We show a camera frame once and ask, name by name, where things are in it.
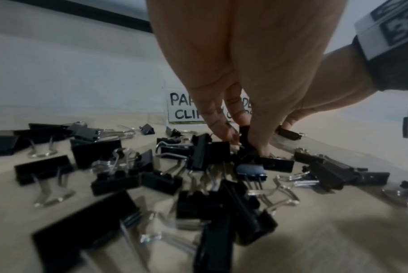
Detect person's right hand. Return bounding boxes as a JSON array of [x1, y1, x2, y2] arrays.
[[275, 44, 377, 131]]

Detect person's left hand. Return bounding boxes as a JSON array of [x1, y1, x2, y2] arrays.
[[145, 0, 350, 158]]

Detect small black binder clip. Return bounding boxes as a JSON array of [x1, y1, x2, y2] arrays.
[[275, 128, 309, 141], [237, 125, 263, 163]]

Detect clear two-compartment plastic box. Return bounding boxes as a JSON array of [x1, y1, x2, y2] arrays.
[[162, 80, 225, 126]]

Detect pile of black binder clips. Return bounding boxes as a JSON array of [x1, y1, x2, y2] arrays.
[[0, 121, 408, 273]]

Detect black white marker wristband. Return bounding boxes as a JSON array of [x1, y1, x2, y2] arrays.
[[352, 0, 408, 146]]

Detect grey wall rail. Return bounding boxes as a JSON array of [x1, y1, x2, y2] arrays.
[[32, 0, 155, 34]]

